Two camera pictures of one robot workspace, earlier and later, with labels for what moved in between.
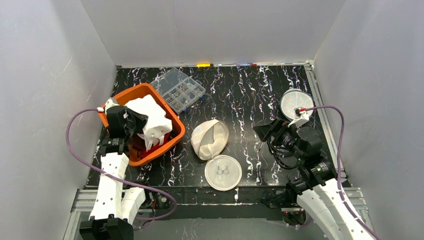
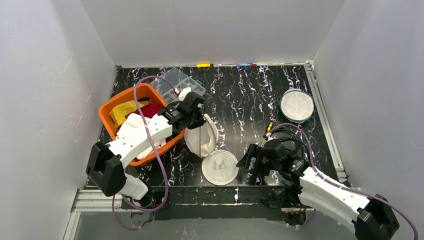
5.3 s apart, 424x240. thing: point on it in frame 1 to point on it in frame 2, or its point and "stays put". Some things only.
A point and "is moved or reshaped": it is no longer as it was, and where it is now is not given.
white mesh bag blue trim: [294, 98] stays put
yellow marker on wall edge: [204, 65] stays put
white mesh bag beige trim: [222, 173] is moved or reshaped
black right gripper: [273, 130] to [253, 158]
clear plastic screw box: [180, 91] stays put
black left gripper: [131, 121] to [196, 112]
